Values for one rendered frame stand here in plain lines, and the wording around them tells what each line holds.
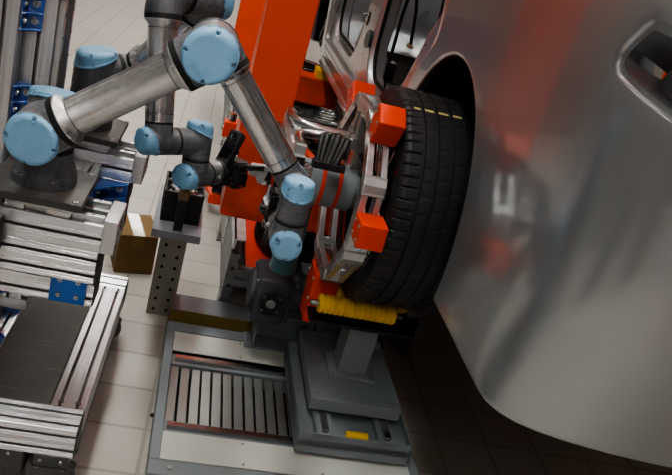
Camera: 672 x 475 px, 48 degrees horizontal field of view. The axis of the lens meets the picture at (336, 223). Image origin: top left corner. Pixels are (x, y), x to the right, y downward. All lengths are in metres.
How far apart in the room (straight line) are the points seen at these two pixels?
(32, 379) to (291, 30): 1.32
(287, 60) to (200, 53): 0.97
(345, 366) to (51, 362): 0.91
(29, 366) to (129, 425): 0.37
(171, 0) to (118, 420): 1.28
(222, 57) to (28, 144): 0.45
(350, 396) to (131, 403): 0.71
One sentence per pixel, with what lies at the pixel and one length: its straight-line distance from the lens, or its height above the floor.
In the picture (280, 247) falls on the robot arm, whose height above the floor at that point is 0.85.
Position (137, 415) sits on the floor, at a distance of 2.55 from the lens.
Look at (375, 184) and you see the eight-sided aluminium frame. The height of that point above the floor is 0.97.
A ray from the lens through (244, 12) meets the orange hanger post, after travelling 4.48.
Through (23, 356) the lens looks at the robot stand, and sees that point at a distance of 2.39.
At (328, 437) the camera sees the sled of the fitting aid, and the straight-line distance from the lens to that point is 2.38.
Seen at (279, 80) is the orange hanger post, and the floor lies 1.04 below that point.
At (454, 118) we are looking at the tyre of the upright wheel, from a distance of 2.16.
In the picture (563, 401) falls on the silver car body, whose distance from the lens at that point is 1.55.
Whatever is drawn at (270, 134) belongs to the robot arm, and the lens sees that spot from 1.83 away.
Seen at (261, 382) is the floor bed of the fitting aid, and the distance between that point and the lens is 2.70.
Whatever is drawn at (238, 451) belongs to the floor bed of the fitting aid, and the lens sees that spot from 2.37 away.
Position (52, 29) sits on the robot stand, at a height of 1.14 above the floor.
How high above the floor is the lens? 1.58
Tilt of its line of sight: 21 degrees down
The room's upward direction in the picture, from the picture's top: 16 degrees clockwise
